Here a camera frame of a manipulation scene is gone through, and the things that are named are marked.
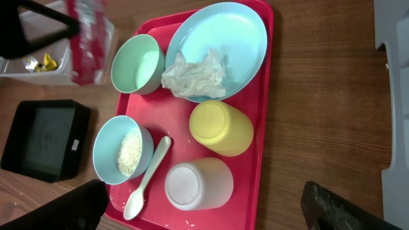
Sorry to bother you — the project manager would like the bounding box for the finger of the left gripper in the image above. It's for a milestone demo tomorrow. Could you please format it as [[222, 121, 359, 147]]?
[[1, 0, 80, 59]]

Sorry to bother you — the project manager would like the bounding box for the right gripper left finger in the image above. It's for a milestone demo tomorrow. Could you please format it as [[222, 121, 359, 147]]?
[[1, 179, 109, 230]]

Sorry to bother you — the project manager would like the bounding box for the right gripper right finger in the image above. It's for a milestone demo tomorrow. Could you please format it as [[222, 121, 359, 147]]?
[[300, 181, 401, 230]]

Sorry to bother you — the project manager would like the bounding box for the yellow snack wrapper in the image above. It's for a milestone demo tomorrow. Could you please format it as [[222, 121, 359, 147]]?
[[22, 53, 58, 72]]

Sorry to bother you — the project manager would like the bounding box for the light blue bowl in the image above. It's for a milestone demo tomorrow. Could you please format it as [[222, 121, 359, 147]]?
[[93, 116, 154, 185]]

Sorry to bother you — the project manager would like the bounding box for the white rice pile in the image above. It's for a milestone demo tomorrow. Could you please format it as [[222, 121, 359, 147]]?
[[117, 128, 143, 176]]

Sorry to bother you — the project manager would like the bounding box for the red snack wrapper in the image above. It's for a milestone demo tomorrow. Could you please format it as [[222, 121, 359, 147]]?
[[66, 0, 107, 86]]

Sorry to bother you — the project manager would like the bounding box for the white tissue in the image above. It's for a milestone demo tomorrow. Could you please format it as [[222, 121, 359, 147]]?
[[161, 49, 226, 98]]

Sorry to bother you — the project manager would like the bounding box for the light blue plate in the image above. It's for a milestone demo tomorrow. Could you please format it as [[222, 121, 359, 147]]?
[[166, 2, 268, 103]]

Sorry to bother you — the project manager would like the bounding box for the grey dishwasher rack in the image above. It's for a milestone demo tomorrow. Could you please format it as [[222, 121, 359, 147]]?
[[374, 0, 408, 229]]

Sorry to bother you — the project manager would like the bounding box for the clear plastic bin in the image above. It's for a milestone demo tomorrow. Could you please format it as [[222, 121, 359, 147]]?
[[1, 0, 114, 86]]

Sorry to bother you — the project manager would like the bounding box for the white plastic spoon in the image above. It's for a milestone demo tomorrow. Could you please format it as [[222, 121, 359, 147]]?
[[123, 136, 172, 220]]

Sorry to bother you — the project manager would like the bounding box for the black plastic tray bin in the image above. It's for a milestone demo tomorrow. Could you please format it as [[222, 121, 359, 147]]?
[[1, 100, 91, 183]]

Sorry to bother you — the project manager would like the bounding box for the white plastic cup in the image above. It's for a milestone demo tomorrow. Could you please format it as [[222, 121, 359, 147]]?
[[165, 157, 234, 211]]

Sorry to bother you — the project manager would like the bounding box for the green bowl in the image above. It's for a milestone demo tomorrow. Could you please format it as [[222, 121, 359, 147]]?
[[111, 34, 165, 95]]

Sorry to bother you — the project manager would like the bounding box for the yellow plastic cup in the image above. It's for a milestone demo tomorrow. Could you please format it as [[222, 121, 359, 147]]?
[[189, 100, 254, 157]]

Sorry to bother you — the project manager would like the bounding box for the red serving tray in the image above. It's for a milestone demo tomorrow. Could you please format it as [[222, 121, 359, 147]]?
[[104, 0, 275, 230]]

